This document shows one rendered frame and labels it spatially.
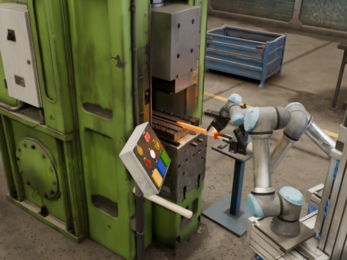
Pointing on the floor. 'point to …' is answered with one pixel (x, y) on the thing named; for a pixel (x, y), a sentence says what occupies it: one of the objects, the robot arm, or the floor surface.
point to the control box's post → (140, 222)
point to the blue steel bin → (245, 52)
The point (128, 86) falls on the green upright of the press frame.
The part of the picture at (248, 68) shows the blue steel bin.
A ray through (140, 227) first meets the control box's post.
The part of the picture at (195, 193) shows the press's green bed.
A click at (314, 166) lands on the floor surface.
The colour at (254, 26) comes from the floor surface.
